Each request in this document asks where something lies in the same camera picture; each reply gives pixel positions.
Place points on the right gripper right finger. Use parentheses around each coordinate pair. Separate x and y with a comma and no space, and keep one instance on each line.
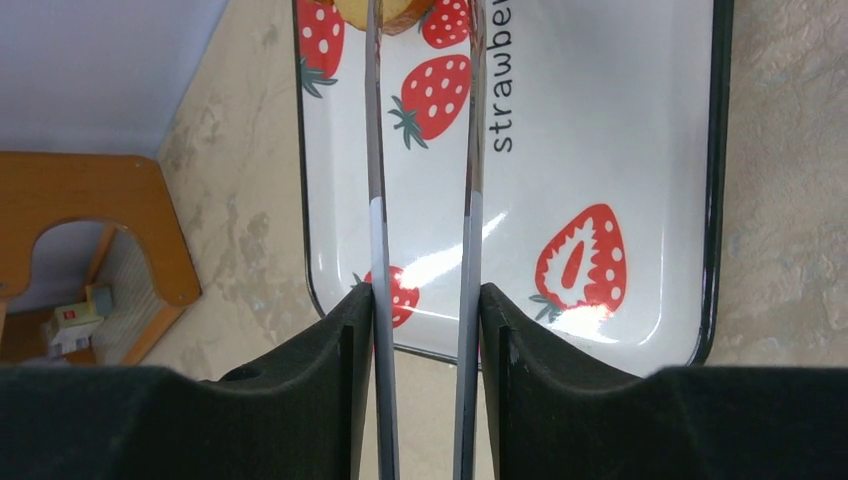
(555,412)

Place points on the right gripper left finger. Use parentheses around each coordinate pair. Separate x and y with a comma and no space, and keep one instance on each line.
(296,412)

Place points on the strawberry pattern tray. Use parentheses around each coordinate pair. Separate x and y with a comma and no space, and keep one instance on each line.
(605,133)

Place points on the fake toast slice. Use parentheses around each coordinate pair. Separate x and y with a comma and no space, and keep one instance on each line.
(398,16)

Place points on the metal tongs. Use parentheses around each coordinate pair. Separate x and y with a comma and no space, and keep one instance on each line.
(462,251)

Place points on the wooden shelf rack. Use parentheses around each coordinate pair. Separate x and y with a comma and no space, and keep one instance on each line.
(41,190)

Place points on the small white box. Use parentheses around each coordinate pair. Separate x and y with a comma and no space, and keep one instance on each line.
(74,315)

